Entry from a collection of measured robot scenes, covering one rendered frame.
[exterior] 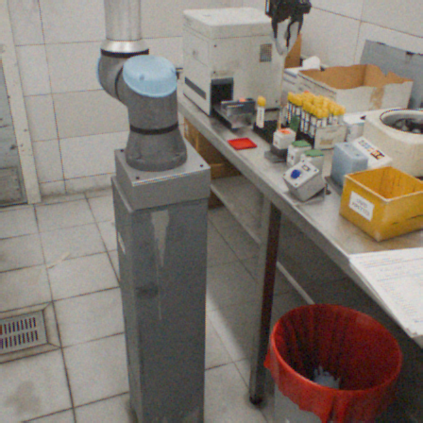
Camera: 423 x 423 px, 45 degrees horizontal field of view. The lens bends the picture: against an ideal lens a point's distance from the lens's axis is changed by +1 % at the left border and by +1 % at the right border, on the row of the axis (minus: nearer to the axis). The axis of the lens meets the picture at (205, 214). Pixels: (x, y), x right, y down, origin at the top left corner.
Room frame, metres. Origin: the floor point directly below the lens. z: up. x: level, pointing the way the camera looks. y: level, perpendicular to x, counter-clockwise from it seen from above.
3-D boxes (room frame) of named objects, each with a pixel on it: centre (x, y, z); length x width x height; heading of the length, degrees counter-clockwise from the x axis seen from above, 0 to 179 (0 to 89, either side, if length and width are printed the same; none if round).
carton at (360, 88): (1.68, -0.47, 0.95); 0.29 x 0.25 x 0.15; 112
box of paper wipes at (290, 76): (2.02, -0.40, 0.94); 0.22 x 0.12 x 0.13; 26
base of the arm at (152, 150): (1.16, 0.12, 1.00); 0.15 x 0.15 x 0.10
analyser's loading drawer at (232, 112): (1.63, -0.07, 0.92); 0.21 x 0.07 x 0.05; 22
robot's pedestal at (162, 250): (1.16, 0.12, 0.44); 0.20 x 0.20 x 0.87; 22
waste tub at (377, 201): (1.00, -0.39, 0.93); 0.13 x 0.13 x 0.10; 26
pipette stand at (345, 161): (1.17, -0.35, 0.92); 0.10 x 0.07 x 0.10; 13
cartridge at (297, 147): (1.29, -0.25, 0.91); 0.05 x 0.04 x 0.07; 112
